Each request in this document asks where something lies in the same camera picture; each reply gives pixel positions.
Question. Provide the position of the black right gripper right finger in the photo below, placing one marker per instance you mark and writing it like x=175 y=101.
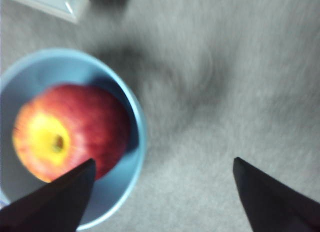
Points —
x=280 y=207

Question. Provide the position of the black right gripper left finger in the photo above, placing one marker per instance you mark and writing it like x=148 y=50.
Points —
x=50 y=207

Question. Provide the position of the red yellow apple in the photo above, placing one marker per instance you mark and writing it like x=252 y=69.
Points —
x=82 y=121

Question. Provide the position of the blue ribbed bowl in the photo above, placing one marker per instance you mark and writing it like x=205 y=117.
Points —
x=75 y=66

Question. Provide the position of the cream Toshiba toaster oven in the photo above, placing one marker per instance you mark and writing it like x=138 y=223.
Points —
x=50 y=1

